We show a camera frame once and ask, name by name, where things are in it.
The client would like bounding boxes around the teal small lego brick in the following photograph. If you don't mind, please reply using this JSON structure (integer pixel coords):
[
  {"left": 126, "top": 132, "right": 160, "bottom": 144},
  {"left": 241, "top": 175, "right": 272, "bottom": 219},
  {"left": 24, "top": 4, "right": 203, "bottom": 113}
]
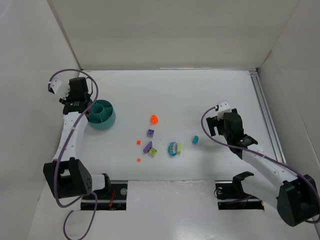
[{"left": 192, "top": 135, "right": 199, "bottom": 145}]

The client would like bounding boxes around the purple square lego brick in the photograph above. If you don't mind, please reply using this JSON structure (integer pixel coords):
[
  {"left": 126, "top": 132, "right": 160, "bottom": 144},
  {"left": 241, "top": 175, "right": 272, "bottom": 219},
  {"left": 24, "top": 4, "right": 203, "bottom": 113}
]
[{"left": 146, "top": 129, "right": 155, "bottom": 138}]

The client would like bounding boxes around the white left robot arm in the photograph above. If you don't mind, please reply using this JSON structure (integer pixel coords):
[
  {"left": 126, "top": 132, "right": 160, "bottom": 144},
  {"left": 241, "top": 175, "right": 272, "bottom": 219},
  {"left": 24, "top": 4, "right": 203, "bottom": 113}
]
[{"left": 43, "top": 77, "right": 111, "bottom": 200}]

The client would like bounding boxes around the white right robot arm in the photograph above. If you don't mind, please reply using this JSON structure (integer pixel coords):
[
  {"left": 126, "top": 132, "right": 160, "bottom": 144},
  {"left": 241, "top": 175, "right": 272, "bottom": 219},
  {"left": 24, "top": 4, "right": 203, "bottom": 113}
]
[{"left": 200, "top": 101, "right": 320, "bottom": 227}]

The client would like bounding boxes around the teal round divided container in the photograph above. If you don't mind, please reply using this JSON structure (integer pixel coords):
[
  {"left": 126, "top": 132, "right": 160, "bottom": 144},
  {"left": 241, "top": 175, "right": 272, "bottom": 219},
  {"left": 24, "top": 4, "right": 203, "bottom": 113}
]
[{"left": 88, "top": 99, "right": 116, "bottom": 131}]

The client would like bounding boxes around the pale green lego brick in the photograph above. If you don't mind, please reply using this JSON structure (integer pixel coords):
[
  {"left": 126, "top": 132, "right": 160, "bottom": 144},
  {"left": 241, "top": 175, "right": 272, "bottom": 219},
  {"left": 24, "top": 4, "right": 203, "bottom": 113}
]
[{"left": 177, "top": 143, "right": 182, "bottom": 155}]

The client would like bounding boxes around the teal printed oval lego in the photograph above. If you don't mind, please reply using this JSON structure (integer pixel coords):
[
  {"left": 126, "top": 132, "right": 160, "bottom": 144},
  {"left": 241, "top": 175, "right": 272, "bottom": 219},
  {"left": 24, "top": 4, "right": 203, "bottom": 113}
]
[{"left": 168, "top": 142, "right": 178, "bottom": 157}]

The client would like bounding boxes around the orange dome lego piece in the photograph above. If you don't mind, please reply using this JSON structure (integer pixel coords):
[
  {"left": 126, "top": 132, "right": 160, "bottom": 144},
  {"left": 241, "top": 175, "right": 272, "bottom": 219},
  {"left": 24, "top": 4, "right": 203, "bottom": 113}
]
[{"left": 150, "top": 114, "right": 159, "bottom": 125}]

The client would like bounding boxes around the lime green square lego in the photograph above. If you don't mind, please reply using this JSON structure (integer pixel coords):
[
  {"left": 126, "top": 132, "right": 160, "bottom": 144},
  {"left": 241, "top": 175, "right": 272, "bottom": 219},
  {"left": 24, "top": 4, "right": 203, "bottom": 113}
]
[{"left": 148, "top": 147, "right": 158, "bottom": 157}]

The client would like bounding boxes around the purple curved lego piece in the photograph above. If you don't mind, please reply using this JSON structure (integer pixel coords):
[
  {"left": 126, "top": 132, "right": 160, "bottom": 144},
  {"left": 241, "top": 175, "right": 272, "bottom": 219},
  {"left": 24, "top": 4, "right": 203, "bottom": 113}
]
[{"left": 143, "top": 141, "right": 153, "bottom": 154}]

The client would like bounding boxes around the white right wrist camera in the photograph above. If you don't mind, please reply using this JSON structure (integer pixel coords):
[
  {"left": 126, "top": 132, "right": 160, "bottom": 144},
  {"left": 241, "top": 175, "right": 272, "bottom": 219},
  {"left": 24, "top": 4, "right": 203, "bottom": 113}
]
[{"left": 215, "top": 100, "right": 231, "bottom": 120}]

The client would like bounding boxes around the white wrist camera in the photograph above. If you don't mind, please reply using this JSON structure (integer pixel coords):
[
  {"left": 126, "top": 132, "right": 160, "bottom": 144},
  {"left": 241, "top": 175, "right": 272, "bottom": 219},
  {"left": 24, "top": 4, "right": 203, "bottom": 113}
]
[
  {"left": 48, "top": 78, "right": 65, "bottom": 96},
  {"left": 215, "top": 100, "right": 231, "bottom": 120}
]

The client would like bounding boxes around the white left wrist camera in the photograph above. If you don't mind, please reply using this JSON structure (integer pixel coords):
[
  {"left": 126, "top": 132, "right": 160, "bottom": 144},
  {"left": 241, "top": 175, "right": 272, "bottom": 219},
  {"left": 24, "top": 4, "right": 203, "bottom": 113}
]
[{"left": 48, "top": 78, "right": 65, "bottom": 96}]

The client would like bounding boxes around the aluminium rail right side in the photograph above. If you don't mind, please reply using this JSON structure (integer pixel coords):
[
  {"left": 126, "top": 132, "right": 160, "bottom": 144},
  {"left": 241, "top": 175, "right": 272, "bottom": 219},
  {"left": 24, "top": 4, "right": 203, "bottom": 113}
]
[{"left": 249, "top": 70, "right": 287, "bottom": 164}]

